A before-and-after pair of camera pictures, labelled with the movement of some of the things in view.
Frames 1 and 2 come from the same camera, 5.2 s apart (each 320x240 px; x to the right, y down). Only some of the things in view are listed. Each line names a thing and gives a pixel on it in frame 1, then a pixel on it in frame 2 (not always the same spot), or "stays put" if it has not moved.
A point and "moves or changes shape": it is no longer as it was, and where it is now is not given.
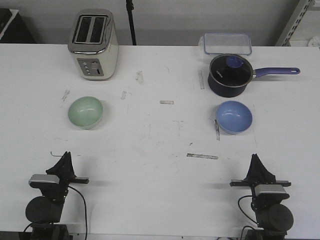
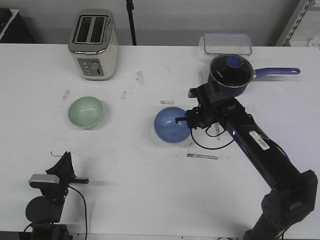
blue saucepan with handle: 229,75 stays put
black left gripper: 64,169 stays put
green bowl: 85,112 stays put
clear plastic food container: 225,43 stays put
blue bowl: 233,117 moves or changes shape
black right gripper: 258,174 to 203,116
